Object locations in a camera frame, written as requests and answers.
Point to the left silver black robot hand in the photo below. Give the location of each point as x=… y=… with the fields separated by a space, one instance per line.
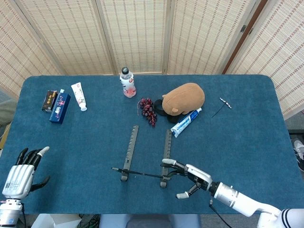
x=17 y=180

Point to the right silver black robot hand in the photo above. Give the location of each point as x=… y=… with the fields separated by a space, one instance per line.
x=199 y=175

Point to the black folding laptop stand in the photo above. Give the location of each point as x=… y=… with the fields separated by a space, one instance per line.
x=131 y=147

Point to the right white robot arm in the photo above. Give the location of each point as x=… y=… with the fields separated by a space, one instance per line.
x=242 y=200

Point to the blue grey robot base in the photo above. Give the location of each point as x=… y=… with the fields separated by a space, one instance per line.
x=149 y=222

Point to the blue white toothpaste tube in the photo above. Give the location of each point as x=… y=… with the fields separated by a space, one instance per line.
x=186 y=121

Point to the white cardboard box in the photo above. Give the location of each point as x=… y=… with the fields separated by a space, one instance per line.
x=57 y=221

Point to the grey cloth object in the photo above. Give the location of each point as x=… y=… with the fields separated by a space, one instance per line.
x=7 y=111

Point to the brown capybara plush toy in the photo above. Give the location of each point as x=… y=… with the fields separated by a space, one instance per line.
x=185 y=97

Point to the dark blue toothpaste box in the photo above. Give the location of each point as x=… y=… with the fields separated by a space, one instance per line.
x=59 y=109

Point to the dark red grape bunch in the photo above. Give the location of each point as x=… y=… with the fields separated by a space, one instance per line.
x=147 y=109

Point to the small black printed box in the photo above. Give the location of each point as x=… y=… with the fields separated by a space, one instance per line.
x=48 y=101

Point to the blue carpet table mat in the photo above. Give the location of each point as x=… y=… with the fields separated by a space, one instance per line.
x=95 y=142

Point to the grey white sneaker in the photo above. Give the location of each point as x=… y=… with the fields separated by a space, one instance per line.
x=299 y=152

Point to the white red-print toothpaste tube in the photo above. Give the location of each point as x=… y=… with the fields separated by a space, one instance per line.
x=78 y=95

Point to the clear plastic drink bottle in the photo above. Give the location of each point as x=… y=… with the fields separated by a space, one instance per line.
x=128 y=85

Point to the bamboo folding screen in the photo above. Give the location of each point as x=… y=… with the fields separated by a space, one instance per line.
x=137 y=35

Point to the brown wooden post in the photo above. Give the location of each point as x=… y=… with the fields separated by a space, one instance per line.
x=247 y=31

